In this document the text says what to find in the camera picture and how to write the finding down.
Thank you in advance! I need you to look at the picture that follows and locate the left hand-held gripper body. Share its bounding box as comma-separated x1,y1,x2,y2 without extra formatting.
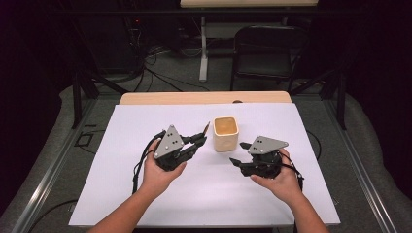
154,124,190,172

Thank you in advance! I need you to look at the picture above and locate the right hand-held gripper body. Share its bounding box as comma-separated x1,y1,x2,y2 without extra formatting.
241,135,290,180

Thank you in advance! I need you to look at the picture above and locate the cream square ceramic cup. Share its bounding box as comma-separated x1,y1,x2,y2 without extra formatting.
212,116,240,153

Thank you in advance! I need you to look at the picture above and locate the person's left hand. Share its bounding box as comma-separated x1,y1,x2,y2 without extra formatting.
142,148,189,197

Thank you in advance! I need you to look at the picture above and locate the person's right hand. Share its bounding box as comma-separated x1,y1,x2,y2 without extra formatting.
250,148,306,206

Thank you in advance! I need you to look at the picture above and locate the white paper sheet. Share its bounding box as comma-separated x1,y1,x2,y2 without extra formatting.
68,102,341,227

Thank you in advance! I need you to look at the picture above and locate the light wooden table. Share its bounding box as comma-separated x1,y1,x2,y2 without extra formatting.
119,90,292,106

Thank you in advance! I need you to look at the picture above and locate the black folding chair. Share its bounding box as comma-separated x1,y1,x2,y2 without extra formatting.
229,25,309,94

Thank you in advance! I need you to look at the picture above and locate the white metal table leg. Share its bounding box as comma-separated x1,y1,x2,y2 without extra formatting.
198,17,210,83

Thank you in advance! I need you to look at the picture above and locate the beige background table top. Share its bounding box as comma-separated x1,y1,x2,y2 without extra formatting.
179,0,320,9

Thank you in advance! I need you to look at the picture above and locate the left hand-held gripper cable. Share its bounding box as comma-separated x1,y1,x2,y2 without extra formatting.
131,129,167,195

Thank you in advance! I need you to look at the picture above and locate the hand-held gripper cable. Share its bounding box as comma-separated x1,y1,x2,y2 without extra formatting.
279,150,306,233
131,129,167,195

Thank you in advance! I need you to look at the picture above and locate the right hand-held gripper cable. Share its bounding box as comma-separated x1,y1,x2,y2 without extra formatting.
279,150,306,233

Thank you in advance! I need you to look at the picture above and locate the thin black cable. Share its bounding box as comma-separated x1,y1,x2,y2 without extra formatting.
305,129,323,161

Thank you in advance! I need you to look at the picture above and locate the black metal frame stand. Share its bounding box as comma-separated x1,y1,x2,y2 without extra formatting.
70,61,130,130
288,62,348,131

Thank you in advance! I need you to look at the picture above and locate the bundle of black floor cables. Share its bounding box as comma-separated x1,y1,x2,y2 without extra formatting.
110,16,212,93

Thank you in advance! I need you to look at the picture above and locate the grey metal floor rail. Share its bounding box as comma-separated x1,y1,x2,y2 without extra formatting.
9,96,98,233
324,96,400,233

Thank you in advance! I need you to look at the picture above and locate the black floor cable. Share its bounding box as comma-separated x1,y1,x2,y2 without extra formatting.
28,198,80,233

